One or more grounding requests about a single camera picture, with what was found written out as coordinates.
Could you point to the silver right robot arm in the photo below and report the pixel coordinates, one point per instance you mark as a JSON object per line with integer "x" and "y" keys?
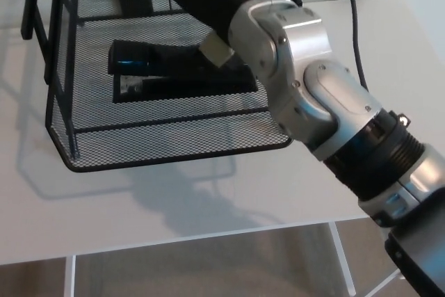
{"x": 306, "y": 78}

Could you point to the black mesh file tray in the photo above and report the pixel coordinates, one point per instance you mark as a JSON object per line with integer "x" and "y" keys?
{"x": 174, "y": 130}

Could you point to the white desk leg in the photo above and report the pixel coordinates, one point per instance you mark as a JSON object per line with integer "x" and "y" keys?
{"x": 69, "y": 276}
{"x": 342, "y": 258}

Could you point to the black stapler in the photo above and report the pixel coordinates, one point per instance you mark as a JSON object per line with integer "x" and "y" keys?
{"x": 180, "y": 74}

